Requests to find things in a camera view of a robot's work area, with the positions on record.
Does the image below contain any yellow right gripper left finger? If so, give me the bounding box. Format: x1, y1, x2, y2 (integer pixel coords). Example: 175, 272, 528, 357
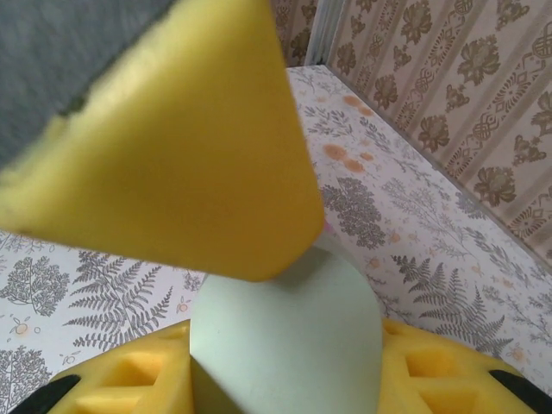
47, 319, 195, 414

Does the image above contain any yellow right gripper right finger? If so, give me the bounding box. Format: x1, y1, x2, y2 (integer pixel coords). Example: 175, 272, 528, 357
379, 318, 552, 414

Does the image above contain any mint green earbud charging case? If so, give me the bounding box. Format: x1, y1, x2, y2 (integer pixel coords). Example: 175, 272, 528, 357
189, 245, 385, 414

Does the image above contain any aluminium frame post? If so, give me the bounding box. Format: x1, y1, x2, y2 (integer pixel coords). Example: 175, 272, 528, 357
306, 0, 344, 68

